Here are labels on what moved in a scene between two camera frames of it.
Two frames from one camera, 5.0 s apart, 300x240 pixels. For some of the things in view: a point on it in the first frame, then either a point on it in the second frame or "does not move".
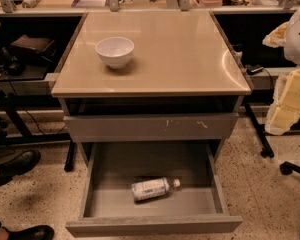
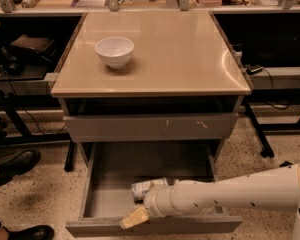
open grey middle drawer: x=108 y=169 does not move
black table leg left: x=71 y=157 does not move
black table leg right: x=258 y=128 does not move
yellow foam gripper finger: x=277 y=37 → x=158 y=183
